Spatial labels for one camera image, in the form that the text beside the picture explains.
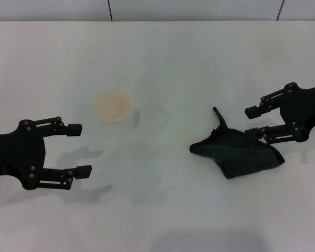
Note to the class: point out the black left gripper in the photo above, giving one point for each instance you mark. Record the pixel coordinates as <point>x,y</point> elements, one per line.
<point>15,155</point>

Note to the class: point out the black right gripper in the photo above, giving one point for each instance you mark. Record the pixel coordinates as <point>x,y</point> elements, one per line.
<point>307,110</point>

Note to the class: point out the dark blue rag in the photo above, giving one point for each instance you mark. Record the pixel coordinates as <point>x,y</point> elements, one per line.
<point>239,155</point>

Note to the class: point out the white paper cup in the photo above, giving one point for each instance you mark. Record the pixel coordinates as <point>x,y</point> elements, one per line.
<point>114,107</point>

